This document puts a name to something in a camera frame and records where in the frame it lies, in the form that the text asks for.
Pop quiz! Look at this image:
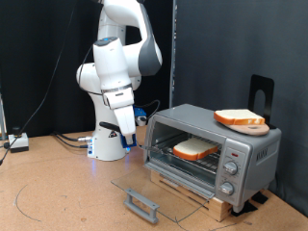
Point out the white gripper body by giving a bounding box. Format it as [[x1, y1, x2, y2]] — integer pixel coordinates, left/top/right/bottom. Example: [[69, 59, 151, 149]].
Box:
[[102, 86, 138, 138]]

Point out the glass oven door with handle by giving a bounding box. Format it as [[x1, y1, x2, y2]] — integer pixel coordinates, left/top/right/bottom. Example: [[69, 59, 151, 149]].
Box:
[[111, 162, 216, 224]]

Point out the white bread slice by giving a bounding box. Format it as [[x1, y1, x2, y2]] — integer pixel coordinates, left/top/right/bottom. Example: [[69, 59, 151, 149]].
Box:
[[172, 137, 223, 162], [214, 109, 267, 127]]

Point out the silver oven knob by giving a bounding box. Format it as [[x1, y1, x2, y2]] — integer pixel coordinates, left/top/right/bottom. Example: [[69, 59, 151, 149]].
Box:
[[223, 161, 239, 176], [218, 181, 235, 196]]

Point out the silver toaster oven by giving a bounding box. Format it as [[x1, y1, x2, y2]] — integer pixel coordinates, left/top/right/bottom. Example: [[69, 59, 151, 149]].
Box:
[[142, 103, 283, 214]]

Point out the vertical metal pole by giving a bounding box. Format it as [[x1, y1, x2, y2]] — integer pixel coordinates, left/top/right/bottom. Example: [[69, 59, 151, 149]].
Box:
[[168, 0, 178, 109]]

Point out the grey emergency stop box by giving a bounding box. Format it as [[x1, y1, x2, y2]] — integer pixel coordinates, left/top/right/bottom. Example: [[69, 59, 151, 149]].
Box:
[[8, 126, 30, 154]]

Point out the black backdrop curtain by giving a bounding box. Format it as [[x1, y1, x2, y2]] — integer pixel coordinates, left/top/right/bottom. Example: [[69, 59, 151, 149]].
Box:
[[0, 0, 174, 139]]

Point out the wooden block riser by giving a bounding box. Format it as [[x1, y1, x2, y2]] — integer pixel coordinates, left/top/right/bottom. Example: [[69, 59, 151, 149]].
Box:
[[149, 169, 234, 222]]

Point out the round wooden board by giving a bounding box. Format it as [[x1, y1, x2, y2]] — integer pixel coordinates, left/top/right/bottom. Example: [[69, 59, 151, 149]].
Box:
[[224, 123, 270, 137]]

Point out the black foam pad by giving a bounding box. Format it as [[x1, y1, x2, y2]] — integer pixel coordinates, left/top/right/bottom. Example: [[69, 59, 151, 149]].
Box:
[[230, 200, 259, 218], [250, 192, 269, 205]]

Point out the black metal bookend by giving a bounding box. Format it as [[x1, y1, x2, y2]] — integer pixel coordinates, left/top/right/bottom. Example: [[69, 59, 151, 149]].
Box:
[[248, 74, 277, 130]]

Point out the dark grey backdrop curtain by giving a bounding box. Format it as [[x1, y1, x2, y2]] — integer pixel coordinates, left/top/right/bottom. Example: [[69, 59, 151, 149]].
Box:
[[174, 0, 308, 218]]

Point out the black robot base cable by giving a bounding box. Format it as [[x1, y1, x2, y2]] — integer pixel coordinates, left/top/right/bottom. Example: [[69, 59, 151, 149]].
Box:
[[51, 130, 93, 142], [53, 134, 90, 149]]

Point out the long black hanging cable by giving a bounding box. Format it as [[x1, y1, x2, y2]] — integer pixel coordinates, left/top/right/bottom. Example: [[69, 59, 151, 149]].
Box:
[[0, 0, 78, 167]]

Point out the wire oven rack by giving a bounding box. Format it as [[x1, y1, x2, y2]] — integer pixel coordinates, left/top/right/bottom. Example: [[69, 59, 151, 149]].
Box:
[[150, 132, 223, 176]]

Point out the metal frame leg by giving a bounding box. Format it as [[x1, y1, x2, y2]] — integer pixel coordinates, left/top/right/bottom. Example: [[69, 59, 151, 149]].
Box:
[[0, 92, 8, 141]]

